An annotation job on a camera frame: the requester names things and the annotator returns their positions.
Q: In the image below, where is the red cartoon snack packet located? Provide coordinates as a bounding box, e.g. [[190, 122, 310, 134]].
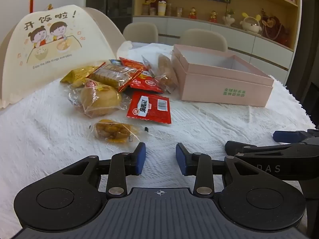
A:
[[119, 57, 168, 94]]

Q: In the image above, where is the clear cracker packet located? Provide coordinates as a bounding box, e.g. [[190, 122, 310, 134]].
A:
[[87, 62, 143, 93]]

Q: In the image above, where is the yellow snack packet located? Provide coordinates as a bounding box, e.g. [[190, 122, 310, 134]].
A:
[[60, 65, 100, 88]]

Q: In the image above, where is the long bread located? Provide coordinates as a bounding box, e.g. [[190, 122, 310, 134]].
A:
[[158, 53, 179, 93]]

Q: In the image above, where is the white textured tablecloth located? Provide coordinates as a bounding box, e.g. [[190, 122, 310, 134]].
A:
[[0, 42, 317, 231]]

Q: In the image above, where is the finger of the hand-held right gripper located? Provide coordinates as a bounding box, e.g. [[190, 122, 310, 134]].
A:
[[273, 129, 319, 143], [225, 141, 309, 158]]

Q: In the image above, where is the cartoon printed food cover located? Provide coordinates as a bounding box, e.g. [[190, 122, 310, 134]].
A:
[[0, 4, 117, 109]]

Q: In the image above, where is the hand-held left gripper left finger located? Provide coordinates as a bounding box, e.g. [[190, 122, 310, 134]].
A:
[[58, 142, 147, 197]]

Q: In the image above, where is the round bread in clear packet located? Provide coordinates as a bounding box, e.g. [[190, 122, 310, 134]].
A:
[[79, 79, 132, 118]]

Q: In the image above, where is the brown and red plush decoration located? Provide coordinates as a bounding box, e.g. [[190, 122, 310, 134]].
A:
[[260, 8, 291, 42]]

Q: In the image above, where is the wooden wall shelf unit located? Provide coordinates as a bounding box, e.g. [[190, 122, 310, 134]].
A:
[[133, 0, 301, 53]]

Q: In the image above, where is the small crumpled clear packet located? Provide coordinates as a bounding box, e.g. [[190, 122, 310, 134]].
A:
[[63, 86, 85, 114]]

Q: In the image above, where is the beige dining chair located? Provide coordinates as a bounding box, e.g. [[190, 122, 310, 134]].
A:
[[179, 28, 228, 53], [122, 22, 159, 43], [83, 7, 126, 59]]

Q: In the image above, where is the dark glass cabinet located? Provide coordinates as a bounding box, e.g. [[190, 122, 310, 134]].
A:
[[85, 0, 135, 31]]

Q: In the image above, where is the pink cardboard box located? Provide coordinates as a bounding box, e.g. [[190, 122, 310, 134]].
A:
[[171, 44, 275, 107]]

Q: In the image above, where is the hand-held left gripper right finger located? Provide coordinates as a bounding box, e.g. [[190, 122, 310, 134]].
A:
[[176, 142, 263, 197]]

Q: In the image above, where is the white rabbit plush toy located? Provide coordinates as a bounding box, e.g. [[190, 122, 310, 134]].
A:
[[240, 12, 262, 35]]

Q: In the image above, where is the yellow and white cup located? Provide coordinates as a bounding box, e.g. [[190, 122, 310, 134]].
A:
[[157, 1, 167, 17]]

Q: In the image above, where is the red packet with barcode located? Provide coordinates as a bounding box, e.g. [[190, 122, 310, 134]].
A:
[[126, 91, 172, 125]]

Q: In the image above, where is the white sideboard cabinet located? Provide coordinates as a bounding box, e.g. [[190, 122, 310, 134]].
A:
[[132, 16, 295, 85]]

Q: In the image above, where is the white vase with plant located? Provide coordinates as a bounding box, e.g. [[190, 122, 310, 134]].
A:
[[222, 9, 236, 26]]

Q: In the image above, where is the narrow clear and red packet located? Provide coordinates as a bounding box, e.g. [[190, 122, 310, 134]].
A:
[[141, 55, 157, 78]]

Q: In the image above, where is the clear packet of brown snack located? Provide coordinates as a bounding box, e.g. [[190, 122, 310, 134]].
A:
[[89, 119, 150, 144]]

